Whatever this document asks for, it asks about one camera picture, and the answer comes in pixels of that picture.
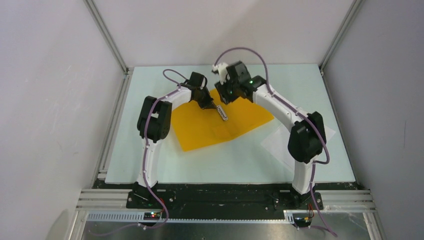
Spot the metal folder clip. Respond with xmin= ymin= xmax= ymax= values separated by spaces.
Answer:
xmin=216 ymin=105 xmax=229 ymax=121

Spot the orange file folder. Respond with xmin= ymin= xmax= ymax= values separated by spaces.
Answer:
xmin=171 ymin=89 xmax=274 ymax=152

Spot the white paper sheet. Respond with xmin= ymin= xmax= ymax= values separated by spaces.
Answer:
xmin=260 ymin=124 xmax=336 ymax=168

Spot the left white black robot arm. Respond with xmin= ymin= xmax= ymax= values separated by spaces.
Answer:
xmin=132 ymin=71 xmax=217 ymax=208

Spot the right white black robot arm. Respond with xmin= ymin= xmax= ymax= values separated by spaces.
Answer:
xmin=211 ymin=61 xmax=328 ymax=209

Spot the left controller board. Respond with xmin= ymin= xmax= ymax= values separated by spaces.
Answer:
xmin=143 ymin=211 xmax=162 ymax=221

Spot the controller board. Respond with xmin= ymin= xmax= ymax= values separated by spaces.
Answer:
xmin=293 ymin=217 xmax=312 ymax=229
xmin=143 ymin=211 xmax=162 ymax=221

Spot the right controller board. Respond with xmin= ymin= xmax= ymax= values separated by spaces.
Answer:
xmin=293 ymin=217 xmax=312 ymax=229

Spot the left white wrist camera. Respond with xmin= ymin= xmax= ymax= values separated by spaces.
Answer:
xmin=200 ymin=78 xmax=208 ymax=89

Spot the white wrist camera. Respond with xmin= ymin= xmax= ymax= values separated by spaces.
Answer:
xmin=212 ymin=62 xmax=229 ymax=85
xmin=200 ymin=78 xmax=208 ymax=89

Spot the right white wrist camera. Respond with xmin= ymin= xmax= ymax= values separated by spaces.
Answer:
xmin=212 ymin=62 xmax=229 ymax=85

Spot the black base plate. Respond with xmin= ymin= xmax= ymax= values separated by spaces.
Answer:
xmin=93 ymin=180 xmax=360 ymax=221

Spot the right aluminium corner post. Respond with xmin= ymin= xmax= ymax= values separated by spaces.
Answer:
xmin=319 ymin=0 xmax=365 ymax=76

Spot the aluminium corner post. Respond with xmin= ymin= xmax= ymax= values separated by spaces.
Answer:
xmin=83 ymin=0 xmax=129 ymax=75
xmin=319 ymin=0 xmax=365 ymax=76

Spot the left aluminium corner post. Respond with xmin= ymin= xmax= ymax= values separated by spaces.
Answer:
xmin=83 ymin=0 xmax=129 ymax=75

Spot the aluminium frame rail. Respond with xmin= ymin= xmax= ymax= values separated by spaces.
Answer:
xmin=65 ymin=189 xmax=386 ymax=240

